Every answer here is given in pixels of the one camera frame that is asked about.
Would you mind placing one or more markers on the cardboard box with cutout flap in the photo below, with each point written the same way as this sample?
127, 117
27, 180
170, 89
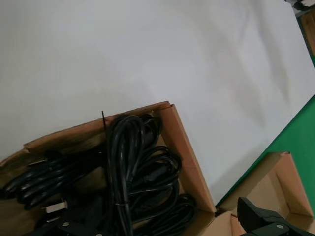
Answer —
187, 157

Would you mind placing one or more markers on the cardboard box with round hole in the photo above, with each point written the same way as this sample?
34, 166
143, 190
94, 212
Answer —
283, 191

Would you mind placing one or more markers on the green table cloth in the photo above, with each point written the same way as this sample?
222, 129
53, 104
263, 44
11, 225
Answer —
283, 137

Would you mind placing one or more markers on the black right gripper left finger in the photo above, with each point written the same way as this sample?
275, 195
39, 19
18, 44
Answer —
69, 227

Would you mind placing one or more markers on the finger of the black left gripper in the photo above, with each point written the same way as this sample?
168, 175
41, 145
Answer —
299, 3

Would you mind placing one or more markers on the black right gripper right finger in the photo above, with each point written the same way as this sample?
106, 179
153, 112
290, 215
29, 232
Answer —
265, 223

